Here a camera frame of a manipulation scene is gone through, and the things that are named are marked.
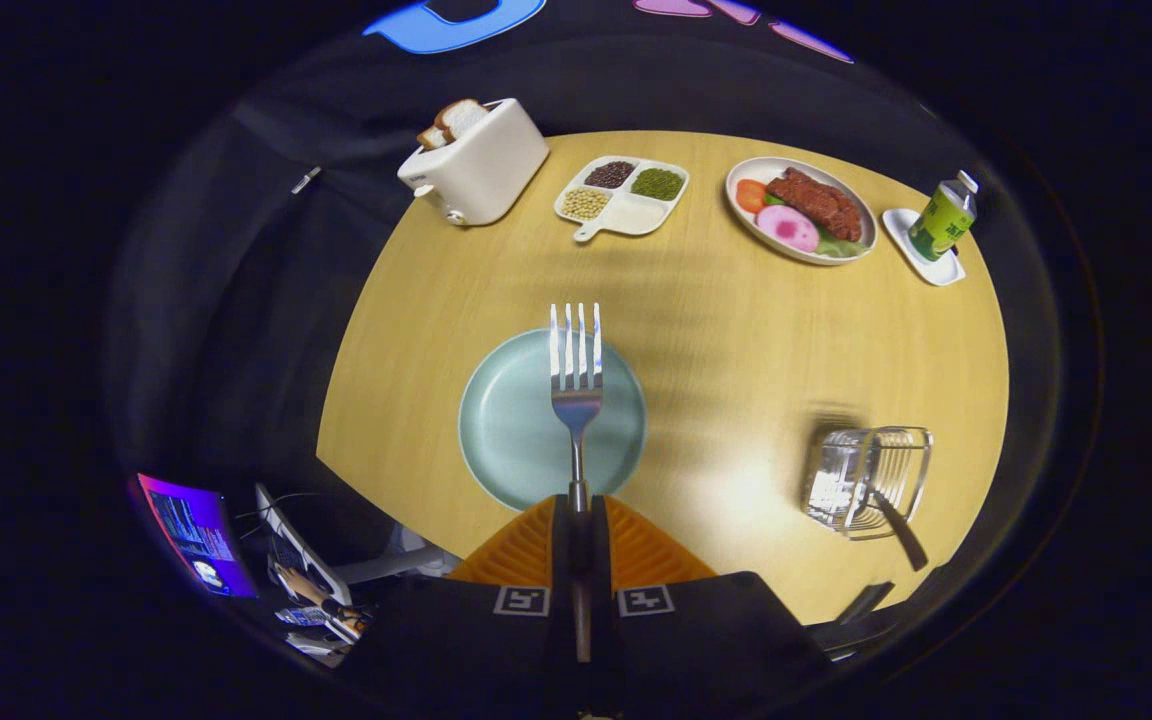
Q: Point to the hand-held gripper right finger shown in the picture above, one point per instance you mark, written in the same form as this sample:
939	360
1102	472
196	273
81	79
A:
601	600

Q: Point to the orange carrot slice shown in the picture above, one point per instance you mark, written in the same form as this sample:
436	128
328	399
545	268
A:
750	196

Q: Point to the white toaster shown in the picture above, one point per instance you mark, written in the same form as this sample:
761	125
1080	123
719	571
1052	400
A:
486	170

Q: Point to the pink round slice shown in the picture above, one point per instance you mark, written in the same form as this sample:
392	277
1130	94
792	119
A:
788	228

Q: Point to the silver clip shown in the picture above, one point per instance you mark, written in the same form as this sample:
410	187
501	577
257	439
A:
305	180

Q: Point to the lit computer monitor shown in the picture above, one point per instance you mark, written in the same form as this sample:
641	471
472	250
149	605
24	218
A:
191	535

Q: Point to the green lettuce leaf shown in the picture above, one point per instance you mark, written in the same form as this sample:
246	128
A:
836	246

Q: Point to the metal spoon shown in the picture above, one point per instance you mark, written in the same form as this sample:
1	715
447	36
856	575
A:
906	535

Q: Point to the white laptop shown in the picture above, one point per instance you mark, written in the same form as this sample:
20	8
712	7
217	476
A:
296	545

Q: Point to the white divided dish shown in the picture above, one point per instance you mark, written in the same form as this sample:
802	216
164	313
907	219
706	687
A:
636	213

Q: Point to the teal plate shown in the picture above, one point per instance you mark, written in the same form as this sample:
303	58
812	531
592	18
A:
506	430

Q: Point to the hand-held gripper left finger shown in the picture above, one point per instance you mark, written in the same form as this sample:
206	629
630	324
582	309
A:
564	600

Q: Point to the perforated metal basket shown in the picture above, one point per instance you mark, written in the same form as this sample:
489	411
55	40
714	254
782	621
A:
841	480

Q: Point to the small toast slice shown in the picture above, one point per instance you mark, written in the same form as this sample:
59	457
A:
431	137

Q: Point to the large toast slice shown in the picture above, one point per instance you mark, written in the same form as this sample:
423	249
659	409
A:
461	118

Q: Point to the green label drink bottle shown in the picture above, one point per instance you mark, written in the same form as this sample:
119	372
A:
941	225

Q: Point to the brown meat piece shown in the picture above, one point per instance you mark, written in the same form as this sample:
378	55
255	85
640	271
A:
816	205

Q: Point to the white food plate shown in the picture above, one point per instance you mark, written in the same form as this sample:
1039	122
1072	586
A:
748	170

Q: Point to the white coaster tray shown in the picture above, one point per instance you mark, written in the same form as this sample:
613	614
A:
936	270

